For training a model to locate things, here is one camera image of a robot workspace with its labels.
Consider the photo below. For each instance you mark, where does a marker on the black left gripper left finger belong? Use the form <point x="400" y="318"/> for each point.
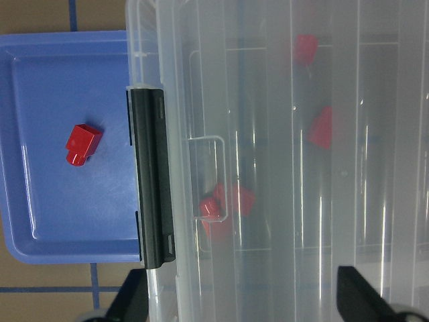
<point x="131" y="302"/>

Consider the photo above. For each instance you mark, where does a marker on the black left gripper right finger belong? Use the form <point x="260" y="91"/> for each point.
<point x="357" y="300"/>

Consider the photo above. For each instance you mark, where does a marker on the clear plastic box lid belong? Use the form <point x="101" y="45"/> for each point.
<point x="295" y="161"/>

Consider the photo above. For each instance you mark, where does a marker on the clear plastic storage box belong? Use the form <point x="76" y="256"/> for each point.
<point x="154" y="167"/>

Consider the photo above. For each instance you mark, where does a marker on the blue plastic tray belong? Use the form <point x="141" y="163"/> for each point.
<point x="53" y="212"/>

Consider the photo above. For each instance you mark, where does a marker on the black box latch handle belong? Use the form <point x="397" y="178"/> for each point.
<point x="148" y="137"/>

